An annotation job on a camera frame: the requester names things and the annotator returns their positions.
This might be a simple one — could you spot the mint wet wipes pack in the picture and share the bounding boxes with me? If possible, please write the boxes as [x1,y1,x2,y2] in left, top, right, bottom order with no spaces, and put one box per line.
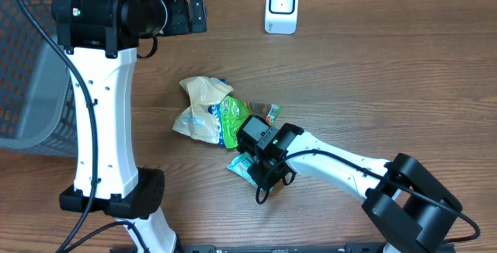
[227,152,258,188]

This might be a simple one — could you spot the green red snack bag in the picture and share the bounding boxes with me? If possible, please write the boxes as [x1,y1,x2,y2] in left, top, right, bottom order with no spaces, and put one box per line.
[219,95,281,149]

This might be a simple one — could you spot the blue Oreo cookie pack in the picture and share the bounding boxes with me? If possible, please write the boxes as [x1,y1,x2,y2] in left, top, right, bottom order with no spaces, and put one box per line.
[207,77,229,148]

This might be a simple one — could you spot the beige tissue pack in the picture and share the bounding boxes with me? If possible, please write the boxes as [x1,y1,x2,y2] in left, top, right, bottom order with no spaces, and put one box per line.
[172,76,233,144]

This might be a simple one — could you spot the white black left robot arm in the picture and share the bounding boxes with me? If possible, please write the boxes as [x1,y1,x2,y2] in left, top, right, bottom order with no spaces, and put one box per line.
[52,0,207,252]

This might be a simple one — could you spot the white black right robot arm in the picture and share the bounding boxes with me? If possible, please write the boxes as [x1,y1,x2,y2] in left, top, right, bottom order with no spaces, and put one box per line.
[237,116,462,252]

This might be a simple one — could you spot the white barcode scanner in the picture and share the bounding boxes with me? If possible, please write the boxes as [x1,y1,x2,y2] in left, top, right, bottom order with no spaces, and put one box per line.
[264,0,299,35]

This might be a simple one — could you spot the dark grey plastic basket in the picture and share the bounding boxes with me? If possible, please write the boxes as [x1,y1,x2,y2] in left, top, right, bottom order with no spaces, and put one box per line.
[1,0,78,157]

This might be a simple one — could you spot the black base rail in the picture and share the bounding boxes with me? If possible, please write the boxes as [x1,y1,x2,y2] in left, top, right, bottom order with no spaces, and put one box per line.
[182,242,385,253]

